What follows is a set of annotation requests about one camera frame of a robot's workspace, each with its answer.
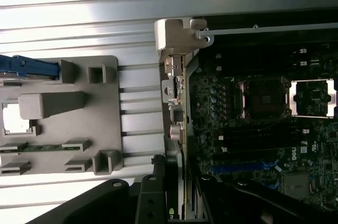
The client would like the green motherboard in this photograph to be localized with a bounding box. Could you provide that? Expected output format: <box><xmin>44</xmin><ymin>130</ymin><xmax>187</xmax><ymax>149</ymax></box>
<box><xmin>189</xmin><ymin>49</ymin><xmax>338</xmax><ymax>209</ymax></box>

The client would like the grey plastic parts rack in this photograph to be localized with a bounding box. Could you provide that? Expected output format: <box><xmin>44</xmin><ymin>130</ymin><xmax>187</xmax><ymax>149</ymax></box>
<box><xmin>0</xmin><ymin>55</ymin><xmax>125</xmax><ymax>176</ymax></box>

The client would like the CPU socket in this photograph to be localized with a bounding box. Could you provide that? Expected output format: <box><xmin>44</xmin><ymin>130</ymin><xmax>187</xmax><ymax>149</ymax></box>
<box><xmin>233</xmin><ymin>76</ymin><xmax>291</xmax><ymax>120</ymax></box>

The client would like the green RAM stick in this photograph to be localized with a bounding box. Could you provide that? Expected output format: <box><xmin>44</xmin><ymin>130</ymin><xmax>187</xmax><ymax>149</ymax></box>
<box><xmin>0</xmin><ymin>144</ymin><xmax>80</xmax><ymax>153</ymax></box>

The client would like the metal socket cover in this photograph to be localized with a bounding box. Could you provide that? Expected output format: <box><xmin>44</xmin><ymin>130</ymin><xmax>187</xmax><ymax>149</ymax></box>
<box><xmin>289</xmin><ymin>78</ymin><xmax>337</xmax><ymax>118</ymax></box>

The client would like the open black PC case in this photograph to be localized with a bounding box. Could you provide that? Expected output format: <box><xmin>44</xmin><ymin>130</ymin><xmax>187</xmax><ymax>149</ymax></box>
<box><xmin>154</xmin><ymin>16</ymin><xmax>338</xmax><ymax>224</ymax></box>

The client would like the silver CPU chip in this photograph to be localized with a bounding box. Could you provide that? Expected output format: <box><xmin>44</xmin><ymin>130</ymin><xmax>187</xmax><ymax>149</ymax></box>
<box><xmin>2</xmin><ymin>102</ymin><xmax>30</xmax><ymax>132</ymax></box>

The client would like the blue expansion slot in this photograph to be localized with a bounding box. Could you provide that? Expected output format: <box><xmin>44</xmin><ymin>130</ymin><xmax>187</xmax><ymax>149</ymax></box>
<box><xmin>212</xmin><ymin>162</ymin><xmax>267</xmax><ymax>174</ymax></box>

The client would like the hard disk with blue carrier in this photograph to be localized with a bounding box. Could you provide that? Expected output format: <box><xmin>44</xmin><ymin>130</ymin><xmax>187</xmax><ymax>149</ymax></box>
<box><xmin>0</xmin><ymin>54</ymin><xmax>60</xmax><ymax>81</ymax></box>

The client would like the grey chipset heatsink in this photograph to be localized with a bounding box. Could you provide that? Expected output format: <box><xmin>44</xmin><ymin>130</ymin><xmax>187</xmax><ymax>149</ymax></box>
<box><xmin>284</xmin><ymin>172</ymin><xmax>311</xmax><ymax>201</ymax></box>

